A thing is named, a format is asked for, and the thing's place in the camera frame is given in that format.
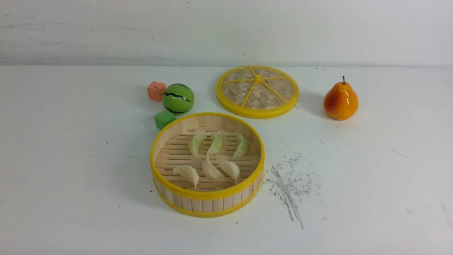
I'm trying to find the green cube block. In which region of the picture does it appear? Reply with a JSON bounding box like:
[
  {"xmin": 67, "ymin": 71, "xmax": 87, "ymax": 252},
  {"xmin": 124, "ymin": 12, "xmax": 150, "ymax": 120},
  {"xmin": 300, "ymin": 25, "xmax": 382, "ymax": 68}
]
[{"xmin": 154, "ymin": 109, "xmax": 176, "ymax": 130}]

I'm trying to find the bamboo steamer tray yellow rim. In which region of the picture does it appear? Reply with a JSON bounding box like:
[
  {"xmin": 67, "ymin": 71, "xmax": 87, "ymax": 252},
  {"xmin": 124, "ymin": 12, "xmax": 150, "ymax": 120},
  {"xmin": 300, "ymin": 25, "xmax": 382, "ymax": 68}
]
[{"xmin": 150, "ymin": 113, "xmax": 265, "ymax": 217}]

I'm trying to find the orange cube block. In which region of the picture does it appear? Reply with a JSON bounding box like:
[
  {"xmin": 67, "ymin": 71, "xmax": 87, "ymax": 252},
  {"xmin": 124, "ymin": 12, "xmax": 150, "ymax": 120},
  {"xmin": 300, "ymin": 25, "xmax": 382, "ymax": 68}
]
[{"xmin": 147, "ymin": 81, "xmax": 167, "ymax": 102}]

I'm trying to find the green toy watermelon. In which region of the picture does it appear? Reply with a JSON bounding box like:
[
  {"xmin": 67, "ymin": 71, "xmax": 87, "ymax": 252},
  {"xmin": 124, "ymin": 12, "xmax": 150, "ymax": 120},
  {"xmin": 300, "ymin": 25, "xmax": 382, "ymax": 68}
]
[{"xmin": 163, "ymin": 83, "xmax": 195, "ymax": 115}]

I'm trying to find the white dumpling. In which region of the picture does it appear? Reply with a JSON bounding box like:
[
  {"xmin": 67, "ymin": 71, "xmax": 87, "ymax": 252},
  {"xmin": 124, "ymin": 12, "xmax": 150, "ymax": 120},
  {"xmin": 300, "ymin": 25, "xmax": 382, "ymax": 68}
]
[
  {"xmin": 218, "ymin": 161, "xmax": 242, "ymax": 184},
  {"xmin": 202, "ymin": 156, "xmax": 225, "ymax": 180},
  {"xmin": 173, "ymin": 165, "xmax": 200, "ymax": 189}
]

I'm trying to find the green dumpling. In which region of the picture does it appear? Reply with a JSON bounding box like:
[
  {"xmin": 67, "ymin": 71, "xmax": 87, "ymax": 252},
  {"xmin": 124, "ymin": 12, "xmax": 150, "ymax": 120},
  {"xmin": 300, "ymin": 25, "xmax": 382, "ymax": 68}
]
[
  {"xmin": 206, "ymin": 132, "xmax": 223, "ymax": 156},
  {"xmin": 188, "ymin": 132, "xmax": 207, "ymax": 158},
  {"xmin": 232, "ymin": 133, "xmax": 249, "ymax": 159}
]

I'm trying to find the orange toy pear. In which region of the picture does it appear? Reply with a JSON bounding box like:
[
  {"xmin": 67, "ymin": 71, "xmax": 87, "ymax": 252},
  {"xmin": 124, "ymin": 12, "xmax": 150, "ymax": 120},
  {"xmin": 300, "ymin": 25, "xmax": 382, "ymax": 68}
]
[{"xmin": 323, "ymin": 75, "xmax": 359, "ymax": 121}]

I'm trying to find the woven steamer lid yellow rim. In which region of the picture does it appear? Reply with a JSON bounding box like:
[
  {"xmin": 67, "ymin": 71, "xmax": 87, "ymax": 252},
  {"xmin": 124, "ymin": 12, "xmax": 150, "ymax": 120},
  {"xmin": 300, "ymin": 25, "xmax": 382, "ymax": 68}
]
[{"xmin": 215, "ymin": 65, "xmax": 299, "ymax": 119}]

